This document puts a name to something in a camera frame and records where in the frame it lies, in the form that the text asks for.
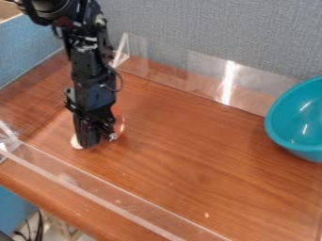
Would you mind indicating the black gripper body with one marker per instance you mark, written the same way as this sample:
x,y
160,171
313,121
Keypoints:
x,y
93,92

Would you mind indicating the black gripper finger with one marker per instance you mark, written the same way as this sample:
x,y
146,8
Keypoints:
x,y
86,132
107,129

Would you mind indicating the white brown toy mushroom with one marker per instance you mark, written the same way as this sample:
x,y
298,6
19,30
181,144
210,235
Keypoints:
x,y
119,124

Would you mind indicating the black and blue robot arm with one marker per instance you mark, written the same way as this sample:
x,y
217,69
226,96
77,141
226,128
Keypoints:
x,y
79,24

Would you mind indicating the teal blue bowl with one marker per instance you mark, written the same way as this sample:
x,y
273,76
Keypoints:
x,y
293,122

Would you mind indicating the clear acrylic front barrier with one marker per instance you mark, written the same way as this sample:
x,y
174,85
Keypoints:
x,y
154,218

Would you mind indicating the clear acrylic barrier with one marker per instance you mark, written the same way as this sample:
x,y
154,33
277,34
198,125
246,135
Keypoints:
x,y
217,79
154,218

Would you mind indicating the blue partition panel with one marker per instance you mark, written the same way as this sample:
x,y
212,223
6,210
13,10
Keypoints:
x,y
27,43

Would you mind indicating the clear acrylic back barrier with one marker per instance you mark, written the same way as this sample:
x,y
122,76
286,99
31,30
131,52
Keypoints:
x,y
217,79

